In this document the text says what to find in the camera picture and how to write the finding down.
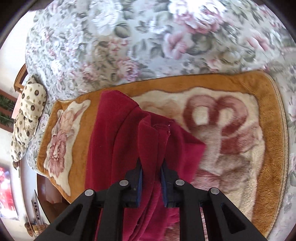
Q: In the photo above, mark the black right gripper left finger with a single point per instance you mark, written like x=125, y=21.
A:
x=98, y=215

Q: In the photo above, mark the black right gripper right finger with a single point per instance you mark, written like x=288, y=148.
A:
x=205, y=215

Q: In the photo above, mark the dark red long-sleeve shirt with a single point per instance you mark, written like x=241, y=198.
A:
x=123, y=134

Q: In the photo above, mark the orange plush floral blanket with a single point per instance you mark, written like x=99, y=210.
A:
x=224, y=131

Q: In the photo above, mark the cream dotted pillow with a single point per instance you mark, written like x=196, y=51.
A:
x=32, y=103

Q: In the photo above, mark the wooden chair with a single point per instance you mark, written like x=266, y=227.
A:
x=18, y=84

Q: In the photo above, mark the floral bed sheet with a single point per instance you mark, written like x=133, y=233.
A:
x=238, y=116

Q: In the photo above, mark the floral grey quilt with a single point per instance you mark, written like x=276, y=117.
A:
x=77, y=47

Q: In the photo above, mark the red wall poster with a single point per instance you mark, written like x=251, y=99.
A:
x=8, y=209

